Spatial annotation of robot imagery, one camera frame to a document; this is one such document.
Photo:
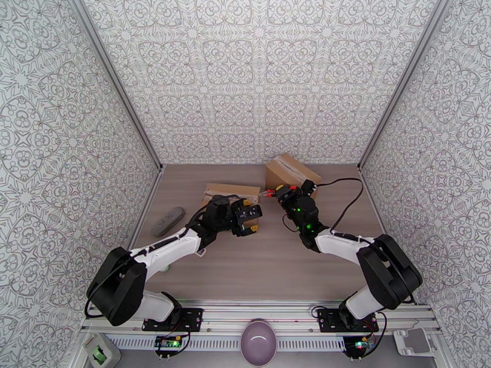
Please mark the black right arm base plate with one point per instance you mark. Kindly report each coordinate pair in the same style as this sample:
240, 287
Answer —
328, 321

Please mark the red black utility knife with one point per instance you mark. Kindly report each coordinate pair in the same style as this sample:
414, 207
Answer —
268, 193

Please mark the aluminium corner post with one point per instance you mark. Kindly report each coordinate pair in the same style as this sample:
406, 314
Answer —
403, 79
115, 79

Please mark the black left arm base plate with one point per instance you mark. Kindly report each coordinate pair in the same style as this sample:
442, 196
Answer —
191, 320

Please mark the brown taped cardboard box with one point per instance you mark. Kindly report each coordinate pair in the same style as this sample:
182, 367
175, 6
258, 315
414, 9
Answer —
291, 169
230, 190

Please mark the white plastic stand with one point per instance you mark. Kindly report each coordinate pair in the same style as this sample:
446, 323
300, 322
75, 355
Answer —
416, 340

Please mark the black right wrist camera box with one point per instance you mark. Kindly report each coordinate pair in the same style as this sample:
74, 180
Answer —
308, 186

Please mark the grey block on white base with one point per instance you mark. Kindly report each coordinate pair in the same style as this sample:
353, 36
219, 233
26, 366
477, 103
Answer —
200, 252

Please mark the purple bowl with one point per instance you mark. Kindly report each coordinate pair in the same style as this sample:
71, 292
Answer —
259, 342

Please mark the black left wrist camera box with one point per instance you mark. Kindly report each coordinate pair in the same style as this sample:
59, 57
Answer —
249, 216

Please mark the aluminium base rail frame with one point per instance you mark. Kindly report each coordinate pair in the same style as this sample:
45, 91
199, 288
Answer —
261, 311

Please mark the small green circuit board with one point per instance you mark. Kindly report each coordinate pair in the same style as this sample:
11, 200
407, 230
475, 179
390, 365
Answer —
362, 344
167, 342

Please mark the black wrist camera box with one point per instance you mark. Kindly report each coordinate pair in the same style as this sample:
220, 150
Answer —
308, 186
249, 216

